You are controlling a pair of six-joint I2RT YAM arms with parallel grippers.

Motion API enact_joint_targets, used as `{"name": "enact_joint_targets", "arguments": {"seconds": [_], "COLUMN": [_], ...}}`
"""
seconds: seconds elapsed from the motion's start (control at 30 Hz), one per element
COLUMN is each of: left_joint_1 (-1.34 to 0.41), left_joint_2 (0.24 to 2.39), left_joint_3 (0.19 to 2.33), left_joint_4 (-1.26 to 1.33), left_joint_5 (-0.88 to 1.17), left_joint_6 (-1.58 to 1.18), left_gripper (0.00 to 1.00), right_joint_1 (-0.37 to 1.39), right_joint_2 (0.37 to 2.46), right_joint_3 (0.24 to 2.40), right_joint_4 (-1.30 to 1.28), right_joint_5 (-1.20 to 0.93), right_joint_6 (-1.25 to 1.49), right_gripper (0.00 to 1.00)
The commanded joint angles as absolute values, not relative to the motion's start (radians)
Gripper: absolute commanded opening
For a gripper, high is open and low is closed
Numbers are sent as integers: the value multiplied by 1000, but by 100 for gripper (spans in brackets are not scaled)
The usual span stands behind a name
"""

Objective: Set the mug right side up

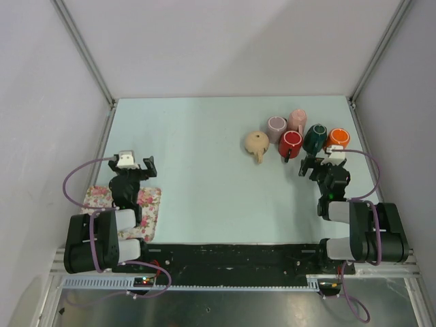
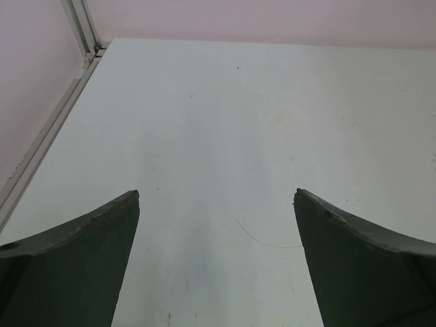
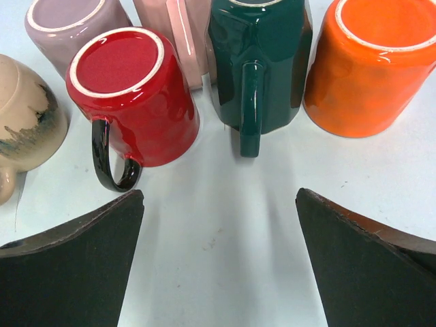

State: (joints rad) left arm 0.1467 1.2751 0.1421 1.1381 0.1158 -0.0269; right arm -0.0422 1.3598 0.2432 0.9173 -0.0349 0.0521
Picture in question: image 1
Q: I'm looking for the dark green mug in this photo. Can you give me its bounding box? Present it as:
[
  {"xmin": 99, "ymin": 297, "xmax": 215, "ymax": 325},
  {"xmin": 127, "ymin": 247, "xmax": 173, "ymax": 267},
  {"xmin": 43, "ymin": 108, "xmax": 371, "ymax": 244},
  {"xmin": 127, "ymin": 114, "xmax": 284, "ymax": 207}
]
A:
[{"xmin": 302, "ymin": 124, "xmax": 328, "ymax": 156}]

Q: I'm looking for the red mug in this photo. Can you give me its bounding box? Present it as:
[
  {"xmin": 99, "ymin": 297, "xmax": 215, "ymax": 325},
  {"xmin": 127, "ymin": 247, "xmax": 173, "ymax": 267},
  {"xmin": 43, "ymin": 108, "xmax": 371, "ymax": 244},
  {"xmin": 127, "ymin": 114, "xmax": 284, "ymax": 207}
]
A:
[{"xmin": 278, "ymin": 130, "xmax": 303, "ymax": 163}]

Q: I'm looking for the orange mug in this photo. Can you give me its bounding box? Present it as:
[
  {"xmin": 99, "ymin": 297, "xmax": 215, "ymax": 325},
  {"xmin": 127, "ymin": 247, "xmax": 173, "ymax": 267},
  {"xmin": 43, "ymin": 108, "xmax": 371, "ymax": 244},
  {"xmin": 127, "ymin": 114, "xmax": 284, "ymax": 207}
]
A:
[{"xmin": 324, "ymin": 128, "xmax": 351, "ymax": 149}]

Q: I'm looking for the pink mug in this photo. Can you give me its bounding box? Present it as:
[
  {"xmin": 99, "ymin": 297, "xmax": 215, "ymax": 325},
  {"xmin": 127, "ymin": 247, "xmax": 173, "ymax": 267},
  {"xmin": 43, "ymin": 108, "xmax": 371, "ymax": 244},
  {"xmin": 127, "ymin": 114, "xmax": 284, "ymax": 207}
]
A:
[{"xmin": 287, "ymin": 109, "xmax": 307, "ymax": 136}]

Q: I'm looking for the beige mug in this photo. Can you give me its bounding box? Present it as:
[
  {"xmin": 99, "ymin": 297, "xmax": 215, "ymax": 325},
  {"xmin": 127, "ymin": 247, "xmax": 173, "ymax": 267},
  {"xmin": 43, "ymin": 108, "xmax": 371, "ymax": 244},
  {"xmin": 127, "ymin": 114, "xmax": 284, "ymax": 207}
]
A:
[{"xmin": 244, "ymin": 131, "xmax": 270, "ymax": 164}]

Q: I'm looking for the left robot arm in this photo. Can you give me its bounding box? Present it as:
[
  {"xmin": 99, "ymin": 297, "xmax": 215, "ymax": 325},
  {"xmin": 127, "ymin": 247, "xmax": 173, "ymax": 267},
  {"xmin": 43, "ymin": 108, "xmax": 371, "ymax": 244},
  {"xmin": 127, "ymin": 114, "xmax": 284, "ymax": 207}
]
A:
[{"xmin": 62, "ymin": 151, "xmax": 157, "ymax": 274}]

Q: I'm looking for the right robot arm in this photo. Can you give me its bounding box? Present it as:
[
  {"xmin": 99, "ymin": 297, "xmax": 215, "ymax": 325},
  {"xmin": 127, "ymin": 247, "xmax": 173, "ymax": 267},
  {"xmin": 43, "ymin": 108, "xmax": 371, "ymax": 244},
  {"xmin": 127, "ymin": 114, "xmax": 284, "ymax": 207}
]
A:
[{"xmin": 298, "ymin": 155, "xmax": 409, "ymax": 273}]

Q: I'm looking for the mauve mug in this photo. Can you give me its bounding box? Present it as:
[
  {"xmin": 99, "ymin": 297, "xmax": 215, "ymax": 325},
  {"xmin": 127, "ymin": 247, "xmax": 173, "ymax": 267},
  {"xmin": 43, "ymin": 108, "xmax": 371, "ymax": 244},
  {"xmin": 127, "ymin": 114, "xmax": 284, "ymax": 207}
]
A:
[{"xmin": 266, "ymin": 116, "xmax": 287, "ymax": 144}]

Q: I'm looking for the floral tray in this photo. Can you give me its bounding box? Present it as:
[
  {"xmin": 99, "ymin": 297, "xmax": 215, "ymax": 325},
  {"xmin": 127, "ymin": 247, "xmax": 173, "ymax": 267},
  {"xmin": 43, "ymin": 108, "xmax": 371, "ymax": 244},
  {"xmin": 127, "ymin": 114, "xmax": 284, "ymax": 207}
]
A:
[{"xmin": 83, "ymin": 186, "xmax": 161, "ymax": 243}]

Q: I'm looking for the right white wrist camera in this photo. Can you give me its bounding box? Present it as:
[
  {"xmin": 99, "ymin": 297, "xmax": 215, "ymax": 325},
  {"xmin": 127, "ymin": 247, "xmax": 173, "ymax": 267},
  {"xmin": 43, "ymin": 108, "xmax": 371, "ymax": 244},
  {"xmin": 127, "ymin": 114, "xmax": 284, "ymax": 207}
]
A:
[{"xmin": 322, "ymin": 145, "xmax": 345, "ymax": 166}]

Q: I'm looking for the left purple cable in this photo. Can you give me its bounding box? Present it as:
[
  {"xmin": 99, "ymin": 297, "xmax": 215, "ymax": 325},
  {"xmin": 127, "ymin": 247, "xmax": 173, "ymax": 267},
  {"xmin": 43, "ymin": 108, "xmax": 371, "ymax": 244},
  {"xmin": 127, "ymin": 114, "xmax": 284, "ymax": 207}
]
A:
[{"xmin": 62, "ymin": 156, "xmax": 172, "ymax": 309}]

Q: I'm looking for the purple cable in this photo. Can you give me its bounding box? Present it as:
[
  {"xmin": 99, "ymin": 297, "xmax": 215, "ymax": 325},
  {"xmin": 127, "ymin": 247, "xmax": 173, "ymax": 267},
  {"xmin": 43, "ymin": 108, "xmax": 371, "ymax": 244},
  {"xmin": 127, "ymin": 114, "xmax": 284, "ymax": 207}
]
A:
[
  {"xmin": 62, "ymin": 156, "xmax": 172, "ymax": 309},
  {"xmin": 332, "ymin": 148, "xmax": 382, "ymax": 324}
]

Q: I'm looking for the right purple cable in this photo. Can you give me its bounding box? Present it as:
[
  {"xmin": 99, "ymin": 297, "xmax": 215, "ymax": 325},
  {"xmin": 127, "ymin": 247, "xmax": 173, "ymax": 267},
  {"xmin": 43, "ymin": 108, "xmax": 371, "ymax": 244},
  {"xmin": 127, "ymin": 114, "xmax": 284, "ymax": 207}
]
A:
[{"xmin": 332, "ymin": 148, "xmax": 382, "ymax": 324}]

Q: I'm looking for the right aluminium frame post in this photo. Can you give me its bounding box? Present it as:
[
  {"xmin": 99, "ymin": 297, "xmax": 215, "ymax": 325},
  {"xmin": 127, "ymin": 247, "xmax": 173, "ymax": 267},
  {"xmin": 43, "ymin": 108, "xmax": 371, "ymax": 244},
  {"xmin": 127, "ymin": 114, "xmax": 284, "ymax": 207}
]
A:
[{"xmin": 349, "ymin": 0, "xmax": 415, "ymax": 105}]

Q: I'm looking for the aluminium frame post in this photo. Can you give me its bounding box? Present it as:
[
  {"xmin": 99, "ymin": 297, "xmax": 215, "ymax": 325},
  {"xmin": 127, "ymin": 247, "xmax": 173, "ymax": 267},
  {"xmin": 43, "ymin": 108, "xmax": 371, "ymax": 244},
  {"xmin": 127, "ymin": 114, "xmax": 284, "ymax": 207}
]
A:
[
  {"xmin": 349, "ymin": 0, "xmax": 415, "ymax": 105},
  {"xmin": 50, "ymin": 0, "xmax": 117, "ymax": 106}
]

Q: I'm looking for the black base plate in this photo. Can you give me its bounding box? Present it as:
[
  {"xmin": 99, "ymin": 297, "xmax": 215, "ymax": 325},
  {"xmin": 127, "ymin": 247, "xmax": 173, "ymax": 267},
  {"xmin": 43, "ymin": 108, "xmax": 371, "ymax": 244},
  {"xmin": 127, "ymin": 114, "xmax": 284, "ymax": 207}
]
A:
[{"xmin": 112, "ymin": 243, "xmax": 357, "ymax": 287}]

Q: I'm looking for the white cable duct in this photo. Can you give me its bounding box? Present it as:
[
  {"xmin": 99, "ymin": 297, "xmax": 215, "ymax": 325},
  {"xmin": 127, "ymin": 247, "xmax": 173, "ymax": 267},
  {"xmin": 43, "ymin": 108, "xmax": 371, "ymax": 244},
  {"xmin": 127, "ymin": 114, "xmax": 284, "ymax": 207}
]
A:
[{"xmin": 61, "ymin": 276, "xmax": 320, "ymax": 292}]

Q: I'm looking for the left aluminium frame post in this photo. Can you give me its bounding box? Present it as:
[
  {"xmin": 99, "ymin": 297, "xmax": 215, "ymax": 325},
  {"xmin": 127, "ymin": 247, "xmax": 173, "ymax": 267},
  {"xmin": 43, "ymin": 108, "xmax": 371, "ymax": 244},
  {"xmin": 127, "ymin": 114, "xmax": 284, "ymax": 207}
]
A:
[{"xmin": 50, "ymin": 0, "xmax": 117, "ymax": 106}]

